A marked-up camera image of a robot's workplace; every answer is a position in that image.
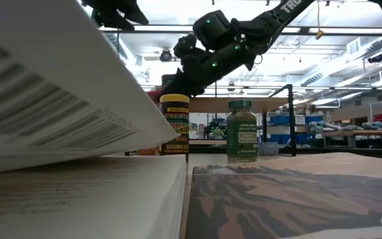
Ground Acadia lighthouse cover book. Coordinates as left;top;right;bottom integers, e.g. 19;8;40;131
184;151;382;239

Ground yellow lid seasoning jar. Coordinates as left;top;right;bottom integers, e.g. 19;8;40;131
159;94;191;156

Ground black ceiling fixture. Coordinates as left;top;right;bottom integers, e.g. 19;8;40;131
159;48;181;63

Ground wooden shelf with black frame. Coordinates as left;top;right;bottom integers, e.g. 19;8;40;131
189;84;297;157

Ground black aluminium table frame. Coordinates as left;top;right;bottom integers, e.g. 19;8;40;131
93;25;382;161

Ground green lid oregano jar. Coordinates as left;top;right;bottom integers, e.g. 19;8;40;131
226;99;259;163

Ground background workbench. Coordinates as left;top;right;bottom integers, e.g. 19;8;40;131
322;129;382;149

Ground open white paper book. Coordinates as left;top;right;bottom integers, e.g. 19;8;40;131
0;0;188;239

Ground wooden background table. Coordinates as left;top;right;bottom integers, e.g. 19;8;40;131
189;138;227;146

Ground grey patterned bowl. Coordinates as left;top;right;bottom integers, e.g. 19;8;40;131
257;141;280;156

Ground orange object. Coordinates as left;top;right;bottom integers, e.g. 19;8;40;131
137;145;161;156

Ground yellow hanging cord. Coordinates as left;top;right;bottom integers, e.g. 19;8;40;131
315;0;325;40

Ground ceiling air vent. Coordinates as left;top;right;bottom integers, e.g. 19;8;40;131
346;37;361;56

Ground blue storage bins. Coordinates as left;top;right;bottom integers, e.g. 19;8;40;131
269;114;324;125

